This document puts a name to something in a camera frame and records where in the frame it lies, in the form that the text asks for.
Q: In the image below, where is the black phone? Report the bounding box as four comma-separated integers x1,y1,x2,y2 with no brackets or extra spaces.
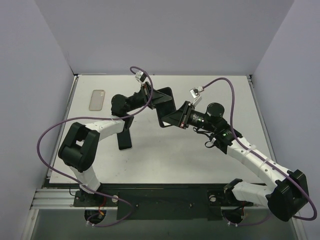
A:
116,129,132,151
155,94,176,128

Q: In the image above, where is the beige phone case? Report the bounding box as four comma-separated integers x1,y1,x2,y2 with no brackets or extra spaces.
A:
88,89,106,112

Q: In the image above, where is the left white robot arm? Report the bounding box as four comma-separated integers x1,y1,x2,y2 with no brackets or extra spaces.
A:
58,82,176,206

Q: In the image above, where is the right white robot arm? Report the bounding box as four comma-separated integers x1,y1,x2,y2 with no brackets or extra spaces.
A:
161,101,309,222

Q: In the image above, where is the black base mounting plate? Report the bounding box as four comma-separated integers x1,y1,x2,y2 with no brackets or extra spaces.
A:
74,183,250,223

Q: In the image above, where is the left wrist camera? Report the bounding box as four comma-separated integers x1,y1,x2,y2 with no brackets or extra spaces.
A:
135,70,147,84

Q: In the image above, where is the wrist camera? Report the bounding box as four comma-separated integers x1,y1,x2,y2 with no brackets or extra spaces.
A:
135,70,147,84
190,86,204,107

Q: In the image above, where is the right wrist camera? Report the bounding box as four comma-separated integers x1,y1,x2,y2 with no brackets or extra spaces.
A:
190,86,204,107

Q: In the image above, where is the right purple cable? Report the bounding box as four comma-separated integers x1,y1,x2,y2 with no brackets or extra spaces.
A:
202,77,317,227

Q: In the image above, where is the purple cable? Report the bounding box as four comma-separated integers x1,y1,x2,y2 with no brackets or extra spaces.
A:
202,77,317,227
36,66,153,228

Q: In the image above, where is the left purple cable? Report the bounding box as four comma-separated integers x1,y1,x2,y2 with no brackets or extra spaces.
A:
36,66,153,228

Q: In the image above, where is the aluminium frame rail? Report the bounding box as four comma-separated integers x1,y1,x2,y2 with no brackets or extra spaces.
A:
29,74,301,213

